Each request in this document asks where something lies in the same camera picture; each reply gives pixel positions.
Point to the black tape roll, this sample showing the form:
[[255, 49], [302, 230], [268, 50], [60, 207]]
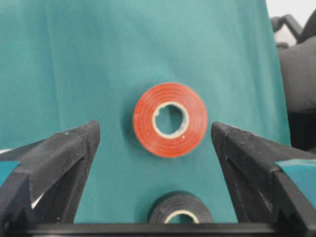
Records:
[[175, 203]]

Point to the red tape roll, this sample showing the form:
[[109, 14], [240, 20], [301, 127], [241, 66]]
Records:
[[170, 120]]

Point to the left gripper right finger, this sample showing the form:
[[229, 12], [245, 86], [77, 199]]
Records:
[[260, 190]]

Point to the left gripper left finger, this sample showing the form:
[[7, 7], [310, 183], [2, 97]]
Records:
[[47, 183]]

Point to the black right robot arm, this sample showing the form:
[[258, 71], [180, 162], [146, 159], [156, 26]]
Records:
[[298, 68]]

